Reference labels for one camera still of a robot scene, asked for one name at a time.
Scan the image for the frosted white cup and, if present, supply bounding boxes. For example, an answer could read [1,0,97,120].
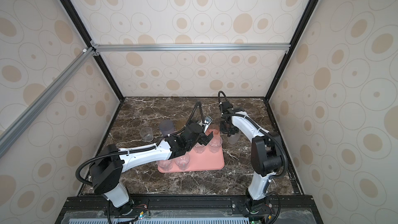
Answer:
[228,131,241,145]

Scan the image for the pink transparent cup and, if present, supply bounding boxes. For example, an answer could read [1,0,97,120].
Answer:
[208,129,220,135]

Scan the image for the black frame post right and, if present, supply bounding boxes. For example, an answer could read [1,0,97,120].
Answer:
[265,0,331,101]

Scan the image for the clear faceted glass front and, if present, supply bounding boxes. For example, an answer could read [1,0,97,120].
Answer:
[193,144,206,154]

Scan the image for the silver aluminium crossbar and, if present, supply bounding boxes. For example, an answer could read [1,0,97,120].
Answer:
[93,43,291,52]

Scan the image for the silver aluminium side bar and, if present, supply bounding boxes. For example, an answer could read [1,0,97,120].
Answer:
[1,47,94,156]

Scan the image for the black frame post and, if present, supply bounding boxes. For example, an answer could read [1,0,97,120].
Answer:
[59,0,124,102]
[265,0,331,101]

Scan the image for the small clear cup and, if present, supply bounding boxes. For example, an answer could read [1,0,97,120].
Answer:
[140,127,153,142]

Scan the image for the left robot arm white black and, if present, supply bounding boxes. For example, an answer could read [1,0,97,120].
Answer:
[75,122,214,208]

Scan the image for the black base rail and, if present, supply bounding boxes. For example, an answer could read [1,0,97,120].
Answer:
[56,195,323,224]

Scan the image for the grey frosted tumbler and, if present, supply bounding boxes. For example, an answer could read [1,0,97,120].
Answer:
[159,120,175,136]

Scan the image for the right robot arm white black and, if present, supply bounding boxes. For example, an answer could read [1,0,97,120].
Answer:
[220,112,289,206]

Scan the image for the black frame post left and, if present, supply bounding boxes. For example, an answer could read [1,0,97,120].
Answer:
[59,0,124,102]

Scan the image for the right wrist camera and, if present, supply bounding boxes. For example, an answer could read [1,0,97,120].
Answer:
[219,101,233,113]

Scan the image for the pink plastic tray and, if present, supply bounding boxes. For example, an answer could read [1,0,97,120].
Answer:
[158,130,224,173]

